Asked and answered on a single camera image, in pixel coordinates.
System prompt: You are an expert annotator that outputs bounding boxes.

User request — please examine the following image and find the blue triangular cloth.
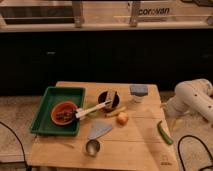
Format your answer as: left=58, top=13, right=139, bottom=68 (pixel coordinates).
left=88, top=120, right=113, bottom=140

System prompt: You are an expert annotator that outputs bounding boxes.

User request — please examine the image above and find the yellow red apple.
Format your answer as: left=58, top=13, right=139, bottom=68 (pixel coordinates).
left=116, top=112, right=129, bottom=126

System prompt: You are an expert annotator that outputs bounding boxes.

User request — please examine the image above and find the yellow banana piece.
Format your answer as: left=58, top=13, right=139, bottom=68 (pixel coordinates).
left=105, top=106, right=126, bottom=117

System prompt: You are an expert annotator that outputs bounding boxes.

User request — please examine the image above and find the green plastic tray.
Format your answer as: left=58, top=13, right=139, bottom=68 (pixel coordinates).
left=30, top=87, right=85, bottom=136

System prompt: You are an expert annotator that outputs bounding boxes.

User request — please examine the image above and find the jar with blue lid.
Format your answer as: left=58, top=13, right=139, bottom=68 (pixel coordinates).
left=130, top=85, right=148, bottom=103

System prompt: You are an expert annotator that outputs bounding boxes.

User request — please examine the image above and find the black cable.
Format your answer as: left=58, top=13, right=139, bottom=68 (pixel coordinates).
left=177, top=134, right=213, bottom=171
left=0, top=121, right=33, bottom=171

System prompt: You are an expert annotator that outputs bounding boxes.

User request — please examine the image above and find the black cable right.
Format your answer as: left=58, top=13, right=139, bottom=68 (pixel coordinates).
left=177, top=134, right=213, bottom=171

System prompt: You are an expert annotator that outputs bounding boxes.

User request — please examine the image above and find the orange bowl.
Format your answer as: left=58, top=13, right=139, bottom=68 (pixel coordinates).
left=50, top=101, right=78, bottom=126

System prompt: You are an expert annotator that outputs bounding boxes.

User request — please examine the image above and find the black bowl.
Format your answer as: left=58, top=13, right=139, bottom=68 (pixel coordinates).
left=98, top=90, right=120, bottom=111

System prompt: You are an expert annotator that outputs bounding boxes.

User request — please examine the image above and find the wooden block in bowl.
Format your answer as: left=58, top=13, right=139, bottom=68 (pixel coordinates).
left=106, top=90, right=116, bottom=109

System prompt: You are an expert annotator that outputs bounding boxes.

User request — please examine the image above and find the black cable left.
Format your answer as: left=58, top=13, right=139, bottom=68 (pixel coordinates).
left=0, top=121, right=33, bottom=171

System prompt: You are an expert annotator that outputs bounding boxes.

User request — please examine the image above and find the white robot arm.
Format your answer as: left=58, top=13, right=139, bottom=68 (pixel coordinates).
left=166, top=79, right=213, bottom=124

